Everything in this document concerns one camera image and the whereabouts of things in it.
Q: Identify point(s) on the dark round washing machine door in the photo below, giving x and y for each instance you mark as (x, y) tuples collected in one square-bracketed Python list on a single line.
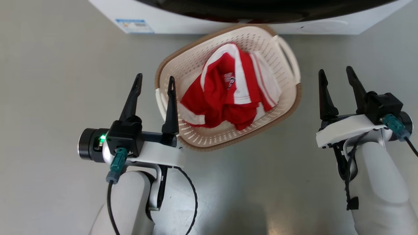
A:
[(261, 11)]

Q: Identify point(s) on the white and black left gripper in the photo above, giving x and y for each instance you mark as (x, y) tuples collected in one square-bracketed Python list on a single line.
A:
[(156, 155)]

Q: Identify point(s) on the blue energy label sticker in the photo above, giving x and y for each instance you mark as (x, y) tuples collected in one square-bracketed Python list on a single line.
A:
[(134, 26)]

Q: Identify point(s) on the red and white garment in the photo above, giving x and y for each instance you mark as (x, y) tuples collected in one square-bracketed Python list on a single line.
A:
[(215, 91)]

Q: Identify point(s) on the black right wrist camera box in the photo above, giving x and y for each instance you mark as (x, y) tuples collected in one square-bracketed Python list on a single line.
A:
[(382, 104)]

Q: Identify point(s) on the cream perforated plastic laundry basket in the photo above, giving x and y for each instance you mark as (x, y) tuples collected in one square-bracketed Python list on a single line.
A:
[(196, 62)]

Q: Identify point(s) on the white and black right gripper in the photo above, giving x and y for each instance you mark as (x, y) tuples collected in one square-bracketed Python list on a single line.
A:
[(343, 130)]

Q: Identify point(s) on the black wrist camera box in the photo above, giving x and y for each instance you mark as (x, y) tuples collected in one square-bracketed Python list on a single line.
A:
[(382, 104), (125, 137)]

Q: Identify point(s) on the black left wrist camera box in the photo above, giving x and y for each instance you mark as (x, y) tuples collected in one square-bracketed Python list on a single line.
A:
[(125, 137)]

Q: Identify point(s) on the white front-load washing machine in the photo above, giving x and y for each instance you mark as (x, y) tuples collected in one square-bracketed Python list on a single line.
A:
[(196, 27)]

